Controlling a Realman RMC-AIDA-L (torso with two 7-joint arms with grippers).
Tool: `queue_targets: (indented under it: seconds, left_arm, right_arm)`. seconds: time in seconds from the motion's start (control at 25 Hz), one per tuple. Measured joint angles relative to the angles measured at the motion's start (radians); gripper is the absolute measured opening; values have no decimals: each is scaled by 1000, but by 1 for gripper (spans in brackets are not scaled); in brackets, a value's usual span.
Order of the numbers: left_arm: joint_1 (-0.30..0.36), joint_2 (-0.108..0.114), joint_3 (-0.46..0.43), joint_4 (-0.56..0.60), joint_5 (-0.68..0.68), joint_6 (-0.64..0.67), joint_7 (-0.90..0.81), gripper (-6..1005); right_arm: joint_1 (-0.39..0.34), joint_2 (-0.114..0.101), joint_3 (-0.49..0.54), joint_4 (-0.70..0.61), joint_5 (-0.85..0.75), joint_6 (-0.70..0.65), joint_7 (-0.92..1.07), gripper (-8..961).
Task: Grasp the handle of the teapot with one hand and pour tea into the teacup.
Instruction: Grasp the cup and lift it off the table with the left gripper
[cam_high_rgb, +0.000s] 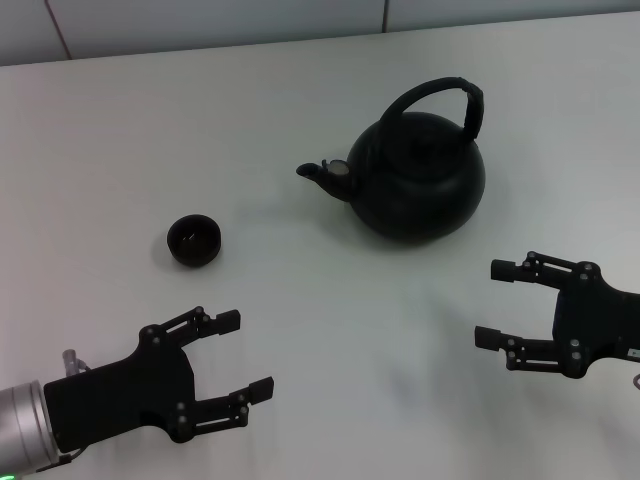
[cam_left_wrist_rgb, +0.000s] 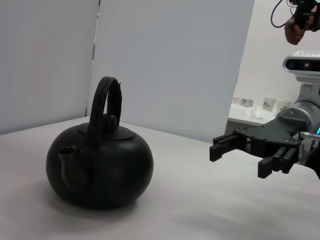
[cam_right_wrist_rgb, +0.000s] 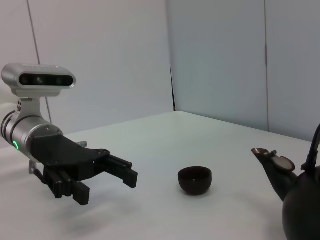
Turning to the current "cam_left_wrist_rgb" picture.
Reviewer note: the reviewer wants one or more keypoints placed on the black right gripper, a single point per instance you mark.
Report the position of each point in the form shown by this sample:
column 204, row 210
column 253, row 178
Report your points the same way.
column 275, row 135

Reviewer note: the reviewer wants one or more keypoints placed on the black round teapot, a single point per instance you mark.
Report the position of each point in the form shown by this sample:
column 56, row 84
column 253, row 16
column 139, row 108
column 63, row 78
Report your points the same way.
column 112, row 170

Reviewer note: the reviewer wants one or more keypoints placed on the black handheld controller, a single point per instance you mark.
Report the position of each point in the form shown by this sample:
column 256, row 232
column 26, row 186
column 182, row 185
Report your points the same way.
column 303, row 15

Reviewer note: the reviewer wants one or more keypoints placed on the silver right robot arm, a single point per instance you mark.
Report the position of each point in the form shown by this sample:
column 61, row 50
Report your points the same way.
column 306, row 110

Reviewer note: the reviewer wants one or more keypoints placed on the person's hand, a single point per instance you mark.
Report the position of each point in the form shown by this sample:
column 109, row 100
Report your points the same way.
column 292, row 35

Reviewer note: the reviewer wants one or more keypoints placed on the crumpled white tissue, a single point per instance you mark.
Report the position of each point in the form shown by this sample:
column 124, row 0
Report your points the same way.
column 257, row 113

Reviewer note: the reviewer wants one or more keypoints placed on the tall paper cup green logo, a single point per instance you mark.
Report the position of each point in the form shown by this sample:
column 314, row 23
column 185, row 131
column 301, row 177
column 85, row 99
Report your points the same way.
column 283, row 106
column 269, row 103

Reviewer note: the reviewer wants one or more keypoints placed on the black robot torso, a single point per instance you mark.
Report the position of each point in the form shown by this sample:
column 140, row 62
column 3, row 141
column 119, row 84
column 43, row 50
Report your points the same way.
column 315, row 167

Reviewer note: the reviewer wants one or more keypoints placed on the white partition board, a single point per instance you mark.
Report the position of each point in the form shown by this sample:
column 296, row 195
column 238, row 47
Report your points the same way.
column 175, row 62

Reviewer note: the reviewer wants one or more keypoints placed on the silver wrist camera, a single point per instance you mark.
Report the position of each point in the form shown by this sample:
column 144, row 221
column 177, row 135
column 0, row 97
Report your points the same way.
column 300, row 66

